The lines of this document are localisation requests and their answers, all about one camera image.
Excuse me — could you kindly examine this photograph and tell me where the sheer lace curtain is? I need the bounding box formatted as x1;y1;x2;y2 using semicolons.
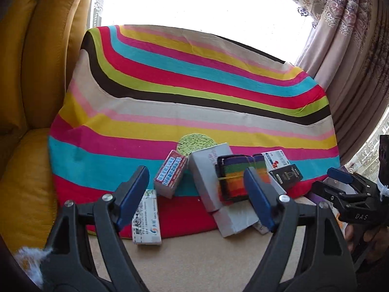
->
345;108;389;182

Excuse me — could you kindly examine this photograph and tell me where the green round sponge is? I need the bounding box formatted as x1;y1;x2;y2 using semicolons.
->
176;133;216;156

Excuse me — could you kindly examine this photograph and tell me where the long white box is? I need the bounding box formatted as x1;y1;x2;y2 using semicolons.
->
189;142;233;213

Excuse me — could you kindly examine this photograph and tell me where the right hand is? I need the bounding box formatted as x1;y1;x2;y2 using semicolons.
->
344;224;389;262

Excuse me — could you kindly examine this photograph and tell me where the beige patterned curtain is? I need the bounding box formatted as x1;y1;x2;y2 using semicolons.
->
292;0;388;164

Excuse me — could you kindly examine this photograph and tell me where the black shaver box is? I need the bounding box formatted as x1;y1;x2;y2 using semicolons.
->
270;164;303;191

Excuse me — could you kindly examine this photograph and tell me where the white box red figure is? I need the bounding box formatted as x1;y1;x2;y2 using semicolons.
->
262;150;291;171

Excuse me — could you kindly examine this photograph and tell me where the yellow leather armchair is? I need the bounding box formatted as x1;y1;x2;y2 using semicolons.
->
1;0;90;252

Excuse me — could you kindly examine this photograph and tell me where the rainbow striped wallet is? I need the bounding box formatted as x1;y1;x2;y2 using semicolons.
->
215;154;270;205

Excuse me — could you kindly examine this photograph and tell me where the white green medicine box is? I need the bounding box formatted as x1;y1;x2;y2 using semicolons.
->
131;189;161;245

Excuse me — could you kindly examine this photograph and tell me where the colourful striped blanket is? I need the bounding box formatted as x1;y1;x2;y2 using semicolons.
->
47;24;341;239

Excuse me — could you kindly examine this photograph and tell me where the red medicine box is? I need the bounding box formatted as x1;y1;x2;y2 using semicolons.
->
154;150;188;199

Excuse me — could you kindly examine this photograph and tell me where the purple cardboard storage box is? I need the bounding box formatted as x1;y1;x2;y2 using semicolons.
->
305;165;356;229

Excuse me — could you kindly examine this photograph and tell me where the flat grey white box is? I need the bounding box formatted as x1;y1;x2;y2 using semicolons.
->
212;198;268;237

